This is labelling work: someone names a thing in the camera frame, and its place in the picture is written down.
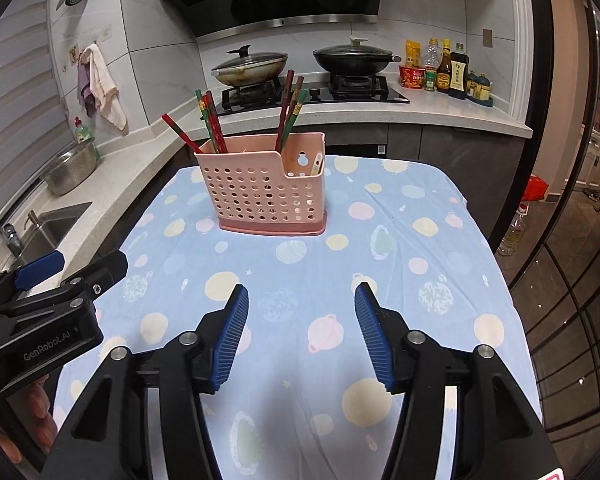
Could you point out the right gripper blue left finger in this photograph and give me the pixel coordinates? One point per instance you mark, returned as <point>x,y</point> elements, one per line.
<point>232,321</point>

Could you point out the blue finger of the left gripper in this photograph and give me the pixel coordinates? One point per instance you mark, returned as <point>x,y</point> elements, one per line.
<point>39,270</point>

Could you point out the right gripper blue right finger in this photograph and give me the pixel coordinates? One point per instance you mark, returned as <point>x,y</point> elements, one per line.
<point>378,346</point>

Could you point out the white ceramic spoon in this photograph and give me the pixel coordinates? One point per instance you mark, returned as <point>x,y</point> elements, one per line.
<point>317,164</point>

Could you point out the green chopstick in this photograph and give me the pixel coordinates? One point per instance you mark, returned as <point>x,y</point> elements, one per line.
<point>302,95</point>
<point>199,95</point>

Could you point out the brown chopstick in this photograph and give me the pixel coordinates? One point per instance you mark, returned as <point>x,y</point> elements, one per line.
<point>296,88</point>
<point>289,82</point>

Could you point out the dark red chopstick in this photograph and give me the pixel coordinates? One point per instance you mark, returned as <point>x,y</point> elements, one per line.
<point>283,119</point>

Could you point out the left hand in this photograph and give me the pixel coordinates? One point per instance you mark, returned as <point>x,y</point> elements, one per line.
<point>33,404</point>

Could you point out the stainless steel sink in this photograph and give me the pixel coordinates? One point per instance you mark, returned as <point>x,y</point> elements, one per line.
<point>44,232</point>

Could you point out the chrome faucet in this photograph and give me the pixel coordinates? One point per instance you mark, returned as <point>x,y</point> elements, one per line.
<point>11,239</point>

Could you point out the blue polka dot tablecloth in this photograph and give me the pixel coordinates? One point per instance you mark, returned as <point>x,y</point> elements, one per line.
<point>302,400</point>

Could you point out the stainless steel colander bowl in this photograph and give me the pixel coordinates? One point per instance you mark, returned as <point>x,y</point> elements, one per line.
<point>71,167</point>

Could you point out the pink plastic utensil holder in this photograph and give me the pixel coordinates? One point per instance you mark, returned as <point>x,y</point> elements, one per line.
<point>256,190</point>

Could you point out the green dish soap bottle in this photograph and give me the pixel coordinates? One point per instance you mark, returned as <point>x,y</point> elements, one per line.
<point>84,135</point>

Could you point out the purple hanging cloth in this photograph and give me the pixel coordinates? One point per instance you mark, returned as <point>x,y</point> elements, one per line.
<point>86,97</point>

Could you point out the clear plastic bottle on floor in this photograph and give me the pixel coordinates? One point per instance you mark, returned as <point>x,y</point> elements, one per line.
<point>514,233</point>

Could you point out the pink hanging towel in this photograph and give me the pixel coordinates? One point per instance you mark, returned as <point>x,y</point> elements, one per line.
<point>103,88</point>

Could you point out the red plastic bag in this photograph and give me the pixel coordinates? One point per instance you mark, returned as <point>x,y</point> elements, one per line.
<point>536,190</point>

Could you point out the black gas stove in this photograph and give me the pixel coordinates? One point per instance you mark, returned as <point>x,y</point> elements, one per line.
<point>269,94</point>

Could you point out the beige wok with lid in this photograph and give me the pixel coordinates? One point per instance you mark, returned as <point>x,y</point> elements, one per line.
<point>249,68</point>

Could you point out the red instant noodle cup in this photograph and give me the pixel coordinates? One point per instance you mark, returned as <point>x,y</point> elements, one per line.
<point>412,77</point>

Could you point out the small green spice jar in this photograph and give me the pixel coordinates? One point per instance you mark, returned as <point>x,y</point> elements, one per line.
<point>430,81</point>

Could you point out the green condiment jar set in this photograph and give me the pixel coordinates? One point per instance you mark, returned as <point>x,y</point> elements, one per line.
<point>479,89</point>

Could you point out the black wok with lid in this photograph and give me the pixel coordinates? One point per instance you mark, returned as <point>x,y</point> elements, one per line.
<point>355,58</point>

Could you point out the brown sauce bottle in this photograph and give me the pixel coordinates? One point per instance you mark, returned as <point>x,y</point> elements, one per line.
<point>444,70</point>

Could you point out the clear oil bottle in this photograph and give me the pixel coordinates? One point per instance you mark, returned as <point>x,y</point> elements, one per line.
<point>431,58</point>

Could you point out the dark soy sauce bottle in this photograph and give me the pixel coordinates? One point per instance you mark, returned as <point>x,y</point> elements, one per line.
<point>459,72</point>

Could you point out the yellow seasoning packet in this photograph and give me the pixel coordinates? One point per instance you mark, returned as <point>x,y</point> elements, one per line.
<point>412,53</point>

